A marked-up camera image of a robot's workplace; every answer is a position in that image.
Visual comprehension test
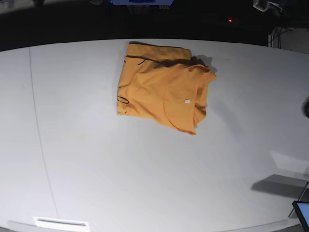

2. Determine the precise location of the yellow T-shirt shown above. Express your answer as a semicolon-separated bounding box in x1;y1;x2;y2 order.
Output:
117;43;216;135

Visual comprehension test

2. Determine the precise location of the white paper label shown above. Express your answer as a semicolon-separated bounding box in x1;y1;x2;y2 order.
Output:
33;217;91;232

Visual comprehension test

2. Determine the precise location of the computer monitor with stand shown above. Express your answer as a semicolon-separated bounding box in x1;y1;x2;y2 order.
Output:
251;174;309;232

